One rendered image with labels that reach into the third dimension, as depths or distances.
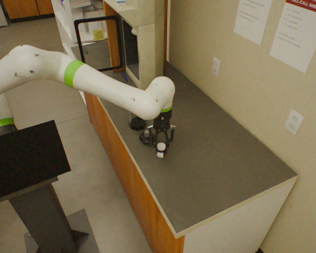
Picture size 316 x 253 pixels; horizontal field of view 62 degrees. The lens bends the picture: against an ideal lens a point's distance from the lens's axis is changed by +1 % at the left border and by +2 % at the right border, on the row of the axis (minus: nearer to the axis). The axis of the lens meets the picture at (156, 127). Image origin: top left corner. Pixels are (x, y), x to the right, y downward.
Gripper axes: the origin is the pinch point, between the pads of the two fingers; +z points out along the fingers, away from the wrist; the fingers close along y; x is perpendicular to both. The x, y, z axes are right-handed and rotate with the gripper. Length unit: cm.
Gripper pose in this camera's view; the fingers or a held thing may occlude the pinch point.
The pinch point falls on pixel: (161, 147)
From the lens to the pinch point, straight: 132.2
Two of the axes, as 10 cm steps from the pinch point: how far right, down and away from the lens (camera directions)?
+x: 0.4, 6.5, -7.6
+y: -10.0, 0.3, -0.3
